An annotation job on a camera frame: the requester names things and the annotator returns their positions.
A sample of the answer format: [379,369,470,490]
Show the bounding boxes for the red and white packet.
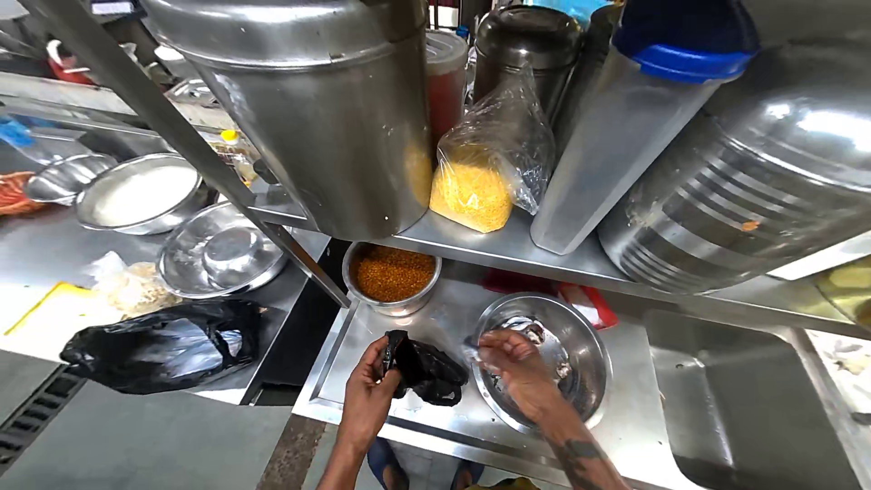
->
[558,282,619,331]

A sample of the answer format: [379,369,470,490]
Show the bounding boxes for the steel counter with raised rim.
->
[292,253,871,490]

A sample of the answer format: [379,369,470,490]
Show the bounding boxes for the bottle with yellow cap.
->
[212,129,261,187]

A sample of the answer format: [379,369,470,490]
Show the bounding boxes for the person's right hand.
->
[478,329,560,421]

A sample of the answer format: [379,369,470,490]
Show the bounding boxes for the steel shelf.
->
[248,178,871,340]

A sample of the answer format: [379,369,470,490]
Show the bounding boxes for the person's left forearm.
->
[317,434,372,490]

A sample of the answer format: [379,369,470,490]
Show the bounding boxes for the person's left hand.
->
[344,335,402,451]

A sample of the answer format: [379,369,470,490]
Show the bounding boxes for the dark red packet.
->
[482,268,560,296]

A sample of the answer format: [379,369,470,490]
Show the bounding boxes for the red jar with white lid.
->
[426,30,470,147]

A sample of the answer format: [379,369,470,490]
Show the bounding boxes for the steel side table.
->
[0,136,332,406]

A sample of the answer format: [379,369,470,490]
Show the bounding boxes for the clear bag of beige food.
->
[90,251,182,317]

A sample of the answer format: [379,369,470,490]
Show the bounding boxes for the small black plastic bag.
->
[384,330,470,408]

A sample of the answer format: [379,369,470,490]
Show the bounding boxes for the metal floor drain grate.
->
[0,365,88,477]

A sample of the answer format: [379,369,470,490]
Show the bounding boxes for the steel bowl of white liquid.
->
[75,152,209,236]

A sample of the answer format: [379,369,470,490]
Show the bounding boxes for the large striped steel container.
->
[598,37,871,295]

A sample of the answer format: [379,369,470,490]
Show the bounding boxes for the crumpled silver foil pieces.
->
[497,315,573,394]

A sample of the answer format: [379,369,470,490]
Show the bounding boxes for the large plain steel container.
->
[140,0,434,243]

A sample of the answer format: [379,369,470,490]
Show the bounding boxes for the large black plastic bag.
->
[60,299,263,396]

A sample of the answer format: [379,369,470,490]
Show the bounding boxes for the dark steel lidded canister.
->
[474,5,585,123]

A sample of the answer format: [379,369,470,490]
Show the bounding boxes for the orange woven basket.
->
[0,171,44,216]

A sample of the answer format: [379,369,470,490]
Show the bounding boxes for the person's right forearm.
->
[533,396,632,490]

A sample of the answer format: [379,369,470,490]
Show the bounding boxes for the person's body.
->
[470,476,542,490]

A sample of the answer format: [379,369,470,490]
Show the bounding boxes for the small empty steel bowl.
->
[24,153,119,206]

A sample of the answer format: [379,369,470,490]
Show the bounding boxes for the clear blue plastic bottle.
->
[0,114,65,166]

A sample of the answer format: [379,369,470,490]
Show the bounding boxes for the person's legs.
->
[367,436,486,490]

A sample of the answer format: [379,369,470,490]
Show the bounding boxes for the yellow and white sheet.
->
[4,281,127,362]

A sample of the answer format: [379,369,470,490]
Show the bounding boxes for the steel pot of brown lentils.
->
[342,241,443,317]

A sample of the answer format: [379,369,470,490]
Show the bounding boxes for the wide steel mixing bowl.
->
[474,293,614,434]

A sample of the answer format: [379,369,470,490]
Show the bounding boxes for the tall clear blue-lidded container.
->
[530,0,760,256]

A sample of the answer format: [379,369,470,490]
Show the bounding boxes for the shiny steel basin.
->
[157,201,289,300]

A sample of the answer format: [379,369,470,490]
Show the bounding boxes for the red bucket with white handle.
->
[45,39,95,86]

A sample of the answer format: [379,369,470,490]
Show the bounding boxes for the clear bag of yellow grains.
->
[429,64,557,234]

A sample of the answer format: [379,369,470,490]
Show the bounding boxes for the steel sink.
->
[644,310,865,490]

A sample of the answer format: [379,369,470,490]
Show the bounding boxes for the yellow-green filled clear container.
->
[815,255,871,332]

